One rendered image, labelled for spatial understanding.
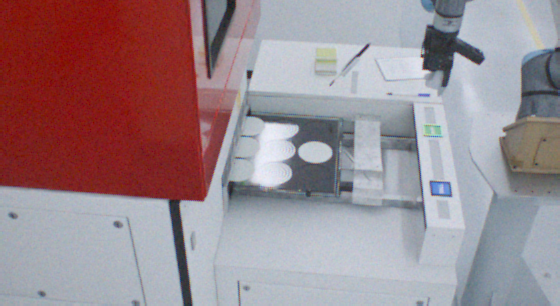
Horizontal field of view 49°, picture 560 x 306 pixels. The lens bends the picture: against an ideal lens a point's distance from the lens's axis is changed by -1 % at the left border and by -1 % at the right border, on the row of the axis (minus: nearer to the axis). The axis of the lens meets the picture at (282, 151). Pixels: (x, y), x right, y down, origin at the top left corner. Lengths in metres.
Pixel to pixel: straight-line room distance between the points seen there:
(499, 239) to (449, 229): 0.73
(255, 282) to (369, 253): 0.31
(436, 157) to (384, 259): 0.34
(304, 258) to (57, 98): 0.80
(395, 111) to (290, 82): 0.35
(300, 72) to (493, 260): 0.97
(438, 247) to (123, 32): 0.98
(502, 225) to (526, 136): 0.42
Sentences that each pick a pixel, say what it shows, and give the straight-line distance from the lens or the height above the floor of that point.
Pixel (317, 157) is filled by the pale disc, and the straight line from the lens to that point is 1.84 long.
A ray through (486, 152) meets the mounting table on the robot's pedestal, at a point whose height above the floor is 0.82.
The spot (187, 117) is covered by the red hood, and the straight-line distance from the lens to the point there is 1.09.
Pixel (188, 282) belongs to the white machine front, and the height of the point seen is 0.99.
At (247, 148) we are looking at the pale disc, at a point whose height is 0.90.
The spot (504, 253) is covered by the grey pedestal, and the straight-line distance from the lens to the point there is 2.35.
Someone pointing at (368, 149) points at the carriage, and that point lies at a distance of 1.92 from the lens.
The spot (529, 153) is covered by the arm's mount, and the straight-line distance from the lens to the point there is 2.01.
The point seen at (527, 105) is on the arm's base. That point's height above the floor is 0.99.
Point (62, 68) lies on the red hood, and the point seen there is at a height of 1.51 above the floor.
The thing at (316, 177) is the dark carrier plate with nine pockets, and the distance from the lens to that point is 1.77.
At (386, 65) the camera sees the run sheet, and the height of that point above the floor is 0.97.
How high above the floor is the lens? 2.05
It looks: 38 degrees down
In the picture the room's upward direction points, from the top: 1 degrees clockwise
